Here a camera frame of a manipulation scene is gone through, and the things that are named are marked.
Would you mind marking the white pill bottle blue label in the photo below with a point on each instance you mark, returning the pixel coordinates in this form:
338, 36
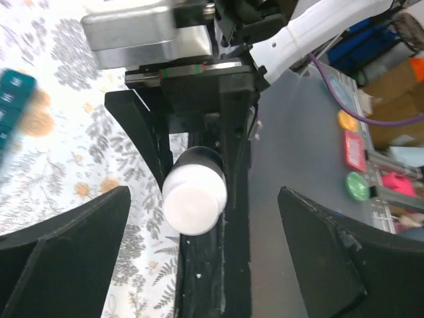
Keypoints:
194, 193

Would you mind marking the teal weekly pill organizer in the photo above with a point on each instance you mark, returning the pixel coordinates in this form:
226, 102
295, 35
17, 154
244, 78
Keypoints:
17, 90

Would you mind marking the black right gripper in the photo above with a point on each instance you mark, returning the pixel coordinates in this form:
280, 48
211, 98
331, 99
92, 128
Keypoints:
184, 87

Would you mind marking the floral patterned table mat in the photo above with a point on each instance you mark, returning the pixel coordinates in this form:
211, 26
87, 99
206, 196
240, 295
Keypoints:
69, 150

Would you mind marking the black table front rail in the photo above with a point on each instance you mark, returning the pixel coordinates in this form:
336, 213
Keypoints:
214, 277

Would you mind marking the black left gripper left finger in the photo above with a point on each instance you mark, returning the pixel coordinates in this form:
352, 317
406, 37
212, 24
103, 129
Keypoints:
62, 267

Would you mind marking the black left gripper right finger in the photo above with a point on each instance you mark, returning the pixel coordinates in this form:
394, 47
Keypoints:
346, 268

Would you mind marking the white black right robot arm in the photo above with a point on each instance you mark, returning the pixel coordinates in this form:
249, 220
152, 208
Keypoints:
274, 34

